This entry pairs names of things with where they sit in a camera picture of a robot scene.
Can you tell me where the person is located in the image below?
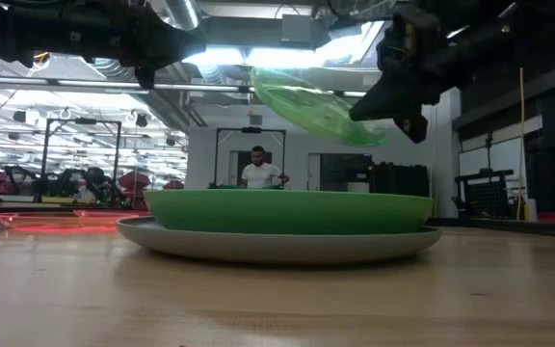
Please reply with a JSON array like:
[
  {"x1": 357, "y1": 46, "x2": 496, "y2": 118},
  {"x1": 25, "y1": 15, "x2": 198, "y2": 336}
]
[{"x1": 238, "y1": 145, "x2": 291, "y2": 190}]

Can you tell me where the transparent green plastic plate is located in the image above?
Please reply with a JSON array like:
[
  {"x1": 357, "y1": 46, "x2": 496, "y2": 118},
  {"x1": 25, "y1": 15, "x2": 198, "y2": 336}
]
[{"x1": 250, "y1": 67, "x2": 389, "y2": 148}]

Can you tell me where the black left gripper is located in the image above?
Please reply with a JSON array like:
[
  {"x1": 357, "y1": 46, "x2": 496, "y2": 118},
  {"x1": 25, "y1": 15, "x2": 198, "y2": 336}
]
[{"x1": 115, "y1": 5, "x2": 207, "y2": 91}]

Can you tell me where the grey electrical box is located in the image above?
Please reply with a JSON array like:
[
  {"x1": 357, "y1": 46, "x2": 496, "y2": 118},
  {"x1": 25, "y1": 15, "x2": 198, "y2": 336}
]
[{"x1": 280, "y1": 13, "x2": 314, "y2": 45}]

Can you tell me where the black wire cart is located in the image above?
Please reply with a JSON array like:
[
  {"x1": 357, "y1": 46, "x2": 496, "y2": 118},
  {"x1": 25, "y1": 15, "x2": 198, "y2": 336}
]
[{"x1": 453, "y1": 168, "x2": 528, "y2": 221}]

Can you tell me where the silver ventilation duct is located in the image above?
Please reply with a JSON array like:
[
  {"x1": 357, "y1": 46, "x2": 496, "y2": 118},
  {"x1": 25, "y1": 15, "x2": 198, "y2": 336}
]
[{"x1": 156, "y1": 0, "x2": 202, "y2": 31}]

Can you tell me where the long ceiling light bar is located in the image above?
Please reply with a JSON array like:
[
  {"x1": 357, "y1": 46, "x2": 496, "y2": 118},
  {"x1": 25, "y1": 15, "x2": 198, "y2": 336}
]
[{"x1": 0, "y1": 74, "x2": 255, "y2": 93}]

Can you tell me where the transparent red plastic plate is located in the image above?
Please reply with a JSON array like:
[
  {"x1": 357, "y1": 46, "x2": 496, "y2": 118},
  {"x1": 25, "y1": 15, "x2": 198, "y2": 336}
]
[{"x1": 0, "y1": 210, "x2": 140, "y2": 235}]

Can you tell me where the orange plastic plate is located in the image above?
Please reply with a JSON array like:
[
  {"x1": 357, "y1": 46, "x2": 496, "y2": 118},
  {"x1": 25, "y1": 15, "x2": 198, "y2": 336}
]
[{"x1": 72, "y1": 207, "x2": 152, "y2": 218}]

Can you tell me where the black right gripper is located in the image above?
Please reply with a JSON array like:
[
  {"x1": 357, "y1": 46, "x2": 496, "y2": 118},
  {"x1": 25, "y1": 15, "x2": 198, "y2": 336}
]
[{"x1": 348, "y1": 4, "x2": 458, "y2": 145}]

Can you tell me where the black cabinet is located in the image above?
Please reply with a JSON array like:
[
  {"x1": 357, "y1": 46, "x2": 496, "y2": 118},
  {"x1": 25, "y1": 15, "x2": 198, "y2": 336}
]
[{"x1": 368, "y1": 162, "x2": 431, "y2": 199}]

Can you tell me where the grey plastic plate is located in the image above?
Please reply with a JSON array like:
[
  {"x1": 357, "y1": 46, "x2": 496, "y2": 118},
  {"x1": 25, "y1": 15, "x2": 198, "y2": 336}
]
[{"x1": 115, "y1": 215, "x2": 444, "y2": 265}]

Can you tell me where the green bowl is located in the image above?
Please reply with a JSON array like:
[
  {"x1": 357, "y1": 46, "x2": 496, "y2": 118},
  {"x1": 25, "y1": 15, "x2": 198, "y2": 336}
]
[{"x1": 143, "y1": 188, "x2": 436, "y2": 236}]

